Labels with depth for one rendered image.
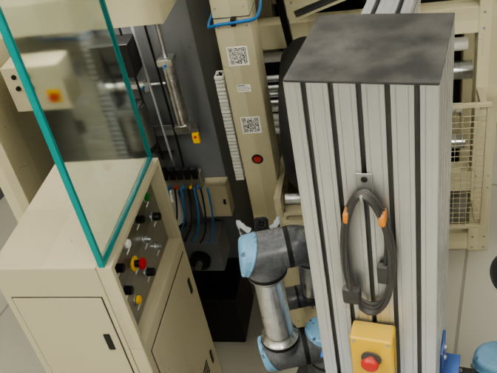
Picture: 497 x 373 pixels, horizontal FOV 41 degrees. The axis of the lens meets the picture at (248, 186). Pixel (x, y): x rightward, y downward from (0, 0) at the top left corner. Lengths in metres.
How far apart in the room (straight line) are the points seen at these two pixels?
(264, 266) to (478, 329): 1.73
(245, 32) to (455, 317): 1.76
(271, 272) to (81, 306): 0.65
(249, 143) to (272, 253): 0.87
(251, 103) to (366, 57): 1.38
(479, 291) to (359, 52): 2.48
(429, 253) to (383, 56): 0.37
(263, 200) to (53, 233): 0.94
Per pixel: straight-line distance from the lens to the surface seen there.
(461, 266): 3.61
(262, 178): 2.67
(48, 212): 2.30
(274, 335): 2.03
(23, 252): 2.17
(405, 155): 1.12
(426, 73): 1.07
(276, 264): 1.79
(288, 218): 2.67
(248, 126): 2.53
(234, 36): 2.35
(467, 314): 3.39
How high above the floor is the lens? 2.55
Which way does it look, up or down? 37 degrees down
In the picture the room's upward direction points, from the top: 12 degrees counter-clockwise
